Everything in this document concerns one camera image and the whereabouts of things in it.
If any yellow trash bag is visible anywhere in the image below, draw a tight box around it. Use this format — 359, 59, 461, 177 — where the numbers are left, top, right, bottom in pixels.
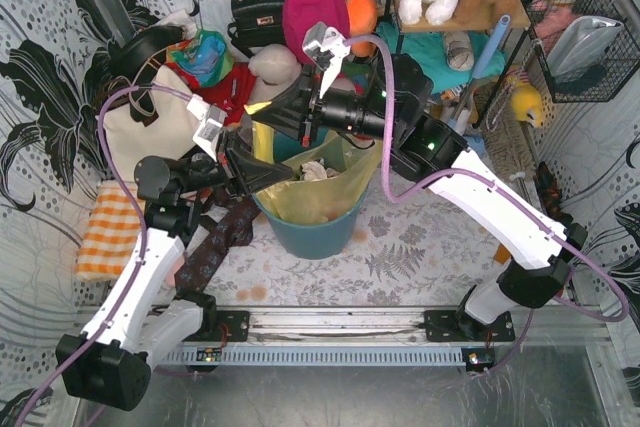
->
255, 131, 382, 225

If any teal trash bin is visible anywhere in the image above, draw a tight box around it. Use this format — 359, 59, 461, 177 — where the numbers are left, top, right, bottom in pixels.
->
253, 124, 368, 260

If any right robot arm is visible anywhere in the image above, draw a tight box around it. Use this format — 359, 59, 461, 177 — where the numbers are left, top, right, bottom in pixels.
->
246, 54, 586, 326

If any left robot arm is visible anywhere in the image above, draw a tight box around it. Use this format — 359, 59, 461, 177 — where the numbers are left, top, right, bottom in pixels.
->
56, 132, 293, 411

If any cream canvas tote bag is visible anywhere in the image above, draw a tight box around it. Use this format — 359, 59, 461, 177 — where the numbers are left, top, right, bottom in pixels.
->
103, 90, 199, 182

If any crumpled paper trash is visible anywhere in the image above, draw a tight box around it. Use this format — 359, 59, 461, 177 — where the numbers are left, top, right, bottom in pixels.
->
300, 159, 340, 182

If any colourful printed bag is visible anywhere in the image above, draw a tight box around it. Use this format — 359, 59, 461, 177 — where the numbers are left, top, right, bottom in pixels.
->
165, 30, 234, 90

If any magenta fabric bag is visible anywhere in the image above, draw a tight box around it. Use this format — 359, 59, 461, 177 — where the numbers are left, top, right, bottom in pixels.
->
282, 0, 350, 63

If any white plush bear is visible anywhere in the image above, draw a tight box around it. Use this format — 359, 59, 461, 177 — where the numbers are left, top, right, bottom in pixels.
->
248, 44, 302, 104

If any orange checkered towel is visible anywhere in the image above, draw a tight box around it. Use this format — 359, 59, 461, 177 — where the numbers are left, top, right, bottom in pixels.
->
75, 180, 141, 282

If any red cloth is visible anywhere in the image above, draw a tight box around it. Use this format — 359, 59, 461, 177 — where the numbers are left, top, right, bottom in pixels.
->
195, 63, 257, 126

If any teal cloth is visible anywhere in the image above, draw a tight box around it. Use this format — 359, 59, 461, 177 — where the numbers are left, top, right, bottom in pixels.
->
375, 20, 506, 97

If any dark patterned necktie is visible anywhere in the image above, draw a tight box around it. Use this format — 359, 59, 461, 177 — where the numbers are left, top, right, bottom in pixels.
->
174, 190, 260, 294

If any black leather handbag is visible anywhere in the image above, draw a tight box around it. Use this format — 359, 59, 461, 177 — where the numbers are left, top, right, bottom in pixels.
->
227, 0, 286, 58

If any orange plush toy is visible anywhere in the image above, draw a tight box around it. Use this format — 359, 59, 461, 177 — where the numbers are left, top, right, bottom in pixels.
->
345, 0, 378, 58

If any blue mop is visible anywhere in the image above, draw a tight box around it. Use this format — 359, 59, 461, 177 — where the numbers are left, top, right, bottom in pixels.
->
440, 14, 511, 136

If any yellow plush duck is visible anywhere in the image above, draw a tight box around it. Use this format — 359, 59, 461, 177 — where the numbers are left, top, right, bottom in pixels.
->
506, 70, 543, 128

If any red striped sock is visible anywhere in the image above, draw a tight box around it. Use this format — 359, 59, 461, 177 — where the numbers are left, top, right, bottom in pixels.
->
493, 244, 511, 265

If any silver foil pouch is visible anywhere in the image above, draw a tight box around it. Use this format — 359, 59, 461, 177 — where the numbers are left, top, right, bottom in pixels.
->
546, 16, 624, 77

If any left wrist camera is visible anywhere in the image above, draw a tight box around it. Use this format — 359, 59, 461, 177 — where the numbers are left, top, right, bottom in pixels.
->
187, 95, 227, 161

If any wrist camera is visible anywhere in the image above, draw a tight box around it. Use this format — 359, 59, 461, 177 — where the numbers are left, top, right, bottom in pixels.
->
187, 95, 227, 161
302, 22, 351, 98

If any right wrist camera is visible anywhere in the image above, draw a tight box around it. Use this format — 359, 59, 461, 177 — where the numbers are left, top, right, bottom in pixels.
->
302, 22, 351, 98

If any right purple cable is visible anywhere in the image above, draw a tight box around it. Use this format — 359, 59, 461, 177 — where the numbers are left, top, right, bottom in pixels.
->
344, 32, 630, 373

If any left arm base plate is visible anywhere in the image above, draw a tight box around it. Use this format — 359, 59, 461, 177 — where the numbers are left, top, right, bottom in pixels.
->
186, 310, 250, 343

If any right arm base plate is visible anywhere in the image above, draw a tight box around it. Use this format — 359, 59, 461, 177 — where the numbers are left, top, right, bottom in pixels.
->
423, 309, 516, 343

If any black wire basket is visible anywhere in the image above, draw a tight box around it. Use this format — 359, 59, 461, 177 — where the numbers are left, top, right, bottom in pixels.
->
522, 0, 639, 103

